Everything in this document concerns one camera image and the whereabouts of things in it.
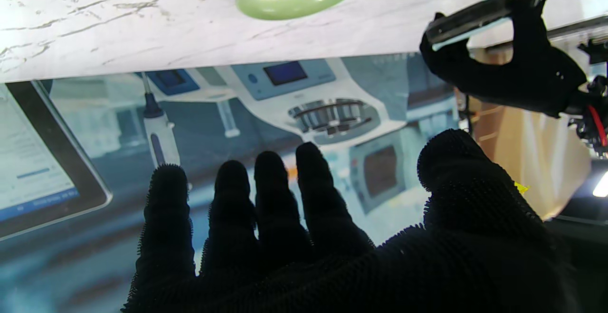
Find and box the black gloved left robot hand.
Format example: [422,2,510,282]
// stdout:
[419,0,587,116]

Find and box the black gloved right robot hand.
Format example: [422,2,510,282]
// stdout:
[121,129,585,313]

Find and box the dark transparent pill box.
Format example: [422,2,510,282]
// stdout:
[425,0,519,46]

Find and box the printed laboratory backdrop poster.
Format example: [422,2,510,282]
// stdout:
[0,52,475,313]

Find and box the red left arm cable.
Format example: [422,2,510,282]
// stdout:
[588,105,608,148]

